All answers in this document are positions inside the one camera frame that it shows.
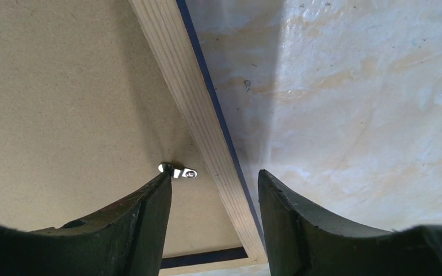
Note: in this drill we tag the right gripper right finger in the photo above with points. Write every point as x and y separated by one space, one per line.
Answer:
303 238

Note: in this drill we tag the brown cardboard backing board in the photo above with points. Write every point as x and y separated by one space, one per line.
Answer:
86 118

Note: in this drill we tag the wooden picture frame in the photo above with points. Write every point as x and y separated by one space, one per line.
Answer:
169 31

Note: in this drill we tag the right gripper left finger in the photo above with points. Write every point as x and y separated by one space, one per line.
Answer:
125 237

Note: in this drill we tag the silver metal turn clip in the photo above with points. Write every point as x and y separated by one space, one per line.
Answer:
177 171

